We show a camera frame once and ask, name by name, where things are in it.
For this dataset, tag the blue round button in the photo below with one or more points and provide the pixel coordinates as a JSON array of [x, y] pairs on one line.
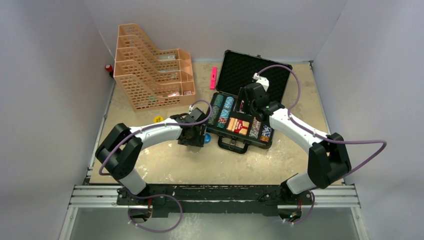
[[207, 138]]

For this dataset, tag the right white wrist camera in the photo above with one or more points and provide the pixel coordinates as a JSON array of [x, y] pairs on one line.
[[261, 80]]

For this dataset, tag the red playing card deck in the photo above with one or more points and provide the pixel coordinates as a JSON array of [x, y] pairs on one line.
[[238, 126]]

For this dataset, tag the blue playing card deck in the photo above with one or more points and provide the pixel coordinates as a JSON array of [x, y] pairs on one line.
[[242, 107]]

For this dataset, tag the pink marker pen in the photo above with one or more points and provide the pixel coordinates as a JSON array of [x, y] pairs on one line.
[[213, 78]]

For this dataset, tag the black metal base rail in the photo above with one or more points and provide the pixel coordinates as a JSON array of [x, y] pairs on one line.
[[268, 200]]

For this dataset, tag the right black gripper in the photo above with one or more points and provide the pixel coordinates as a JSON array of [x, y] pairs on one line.
[[243, 96]]

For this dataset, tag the blue red chip row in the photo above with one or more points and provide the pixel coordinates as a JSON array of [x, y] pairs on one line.
[[225, 112]]

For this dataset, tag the red emergency button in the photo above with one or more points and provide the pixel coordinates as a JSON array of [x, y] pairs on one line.
[[109, 68]]

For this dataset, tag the green poker chip row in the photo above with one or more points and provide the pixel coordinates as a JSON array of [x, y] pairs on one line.
[[216, 106]]

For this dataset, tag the orange plastic file organizer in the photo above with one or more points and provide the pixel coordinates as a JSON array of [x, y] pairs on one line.
[[149, 77]]

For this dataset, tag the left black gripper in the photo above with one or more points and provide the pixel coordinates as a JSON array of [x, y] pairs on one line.
[[198, 141]]

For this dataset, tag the black poker chip case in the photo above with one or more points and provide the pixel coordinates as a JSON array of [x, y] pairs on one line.
[[236, 72]]

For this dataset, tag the yellow round button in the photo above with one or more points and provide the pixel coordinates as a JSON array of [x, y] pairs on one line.
[[158, 119]]

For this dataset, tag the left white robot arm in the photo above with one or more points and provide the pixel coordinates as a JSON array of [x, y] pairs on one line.
[[119, 151]]

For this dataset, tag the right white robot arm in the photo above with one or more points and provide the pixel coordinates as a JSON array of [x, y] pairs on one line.
[[328, 159]]

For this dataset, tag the blue orange chip row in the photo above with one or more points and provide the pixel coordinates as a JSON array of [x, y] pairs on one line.
[[266, 134]]

